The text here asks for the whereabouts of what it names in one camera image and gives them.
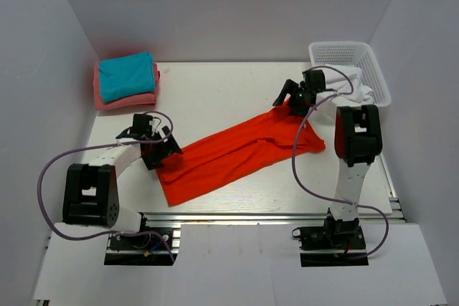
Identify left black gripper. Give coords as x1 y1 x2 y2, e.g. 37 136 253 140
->
143 126 182 171

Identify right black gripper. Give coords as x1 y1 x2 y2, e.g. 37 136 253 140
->
274 79 311 118

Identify orange polo shirt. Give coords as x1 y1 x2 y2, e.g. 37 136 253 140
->
156 104 326 206

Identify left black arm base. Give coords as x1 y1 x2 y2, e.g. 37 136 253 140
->
104 216 180 267

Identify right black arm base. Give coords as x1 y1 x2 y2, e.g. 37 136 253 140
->
291 216 369 267

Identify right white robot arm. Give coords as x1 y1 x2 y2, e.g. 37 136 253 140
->
273 65 383 250

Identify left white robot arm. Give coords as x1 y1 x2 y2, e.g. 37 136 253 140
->
62 112 182 248

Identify folded pink t-shirt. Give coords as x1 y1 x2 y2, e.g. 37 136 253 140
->
93 62 160 110

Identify crumpled white t-shirt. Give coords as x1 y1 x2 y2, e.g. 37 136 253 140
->
321 64 374 104

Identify folded teal t-shirt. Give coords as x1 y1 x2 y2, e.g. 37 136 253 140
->
97 52 156 102

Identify white plastic basket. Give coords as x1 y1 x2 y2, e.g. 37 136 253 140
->
308 41 392 107

